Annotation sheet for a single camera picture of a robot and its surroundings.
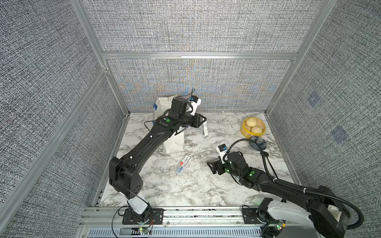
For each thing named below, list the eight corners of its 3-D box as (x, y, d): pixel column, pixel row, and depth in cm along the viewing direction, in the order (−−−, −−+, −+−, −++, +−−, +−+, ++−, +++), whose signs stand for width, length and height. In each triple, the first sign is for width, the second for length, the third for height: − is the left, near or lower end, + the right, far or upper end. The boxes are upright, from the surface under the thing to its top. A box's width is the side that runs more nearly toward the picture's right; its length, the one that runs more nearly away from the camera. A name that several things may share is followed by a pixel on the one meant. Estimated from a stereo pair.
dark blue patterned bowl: (251, 152, 98) (254, 148, 94) (248, 140, 104) (250, 136, 100) (265, 152, 98) (268, 148, 94) (261, 140, 104) (263, 136, 100)
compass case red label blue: (175, 171, 91) (174, 170, 89) (185, 156, 97) (185, 154, 96) (180, 174, 89) (180, 173, 88) (190, 158, 96) (190, 157, 95)
